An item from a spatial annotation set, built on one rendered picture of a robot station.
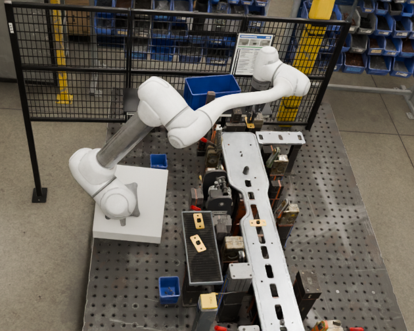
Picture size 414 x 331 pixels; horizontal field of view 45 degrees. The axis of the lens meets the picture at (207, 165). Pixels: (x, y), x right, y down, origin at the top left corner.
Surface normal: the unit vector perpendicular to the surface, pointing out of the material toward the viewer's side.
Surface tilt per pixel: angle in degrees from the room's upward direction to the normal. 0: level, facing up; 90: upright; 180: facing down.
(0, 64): 96
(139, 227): 44
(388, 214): 0
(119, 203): 49
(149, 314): 0
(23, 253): 0
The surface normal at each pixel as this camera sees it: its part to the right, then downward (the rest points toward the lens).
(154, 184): 0.08, 0.01
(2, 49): 0.11, 0.77
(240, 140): 0.14, -0.68
